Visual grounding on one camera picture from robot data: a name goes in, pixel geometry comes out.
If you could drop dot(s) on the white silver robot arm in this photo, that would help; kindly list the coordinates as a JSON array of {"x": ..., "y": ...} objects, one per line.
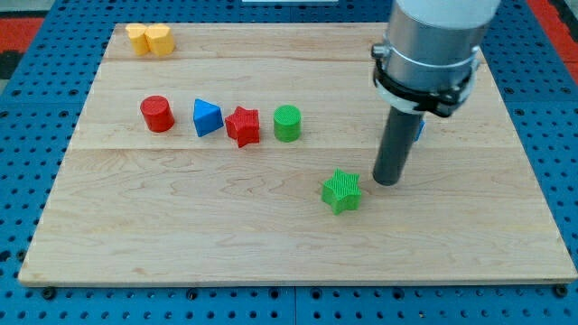
[{"x": 428, "y": 59}]

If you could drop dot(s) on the red star block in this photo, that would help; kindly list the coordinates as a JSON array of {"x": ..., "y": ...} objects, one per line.
[{"x": 243, "y": 126}]

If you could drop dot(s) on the green star block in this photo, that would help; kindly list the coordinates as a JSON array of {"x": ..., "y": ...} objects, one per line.
[{"x": 341, "y": 191}]

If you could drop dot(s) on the green cylinder block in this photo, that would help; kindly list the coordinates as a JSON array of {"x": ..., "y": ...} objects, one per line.
[{"x": 287, "y": 123}]

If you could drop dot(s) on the wooden board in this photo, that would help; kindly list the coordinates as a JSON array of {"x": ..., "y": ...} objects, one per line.
[{"x": 134, "y": 208}]

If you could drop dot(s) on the blue triangle block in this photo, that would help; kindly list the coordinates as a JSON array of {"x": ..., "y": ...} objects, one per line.
[{"x": 207, "y": 117}]

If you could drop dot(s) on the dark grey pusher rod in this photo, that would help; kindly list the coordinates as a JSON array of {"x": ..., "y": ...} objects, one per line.
[{"x": 396, "y": 142}]

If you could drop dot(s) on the blue block behind rod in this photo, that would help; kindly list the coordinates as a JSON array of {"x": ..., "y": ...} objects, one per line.
[{"x": 419, "y": 130}]

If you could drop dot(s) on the red cylinder block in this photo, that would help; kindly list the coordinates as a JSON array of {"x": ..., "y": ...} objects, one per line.
[{"x": 157, "y": 113}]

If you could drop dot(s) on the yellow heart block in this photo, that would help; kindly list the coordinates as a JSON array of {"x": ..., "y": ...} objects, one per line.
[{"x": 160, "y": 39}]

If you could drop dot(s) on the yellow pentagon block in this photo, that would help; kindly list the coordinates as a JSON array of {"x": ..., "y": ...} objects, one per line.
[{"x": 136, "y": 35}]

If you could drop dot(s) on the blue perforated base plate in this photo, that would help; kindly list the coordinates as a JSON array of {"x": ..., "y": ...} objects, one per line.
[{"x": 50, "y": 52}]

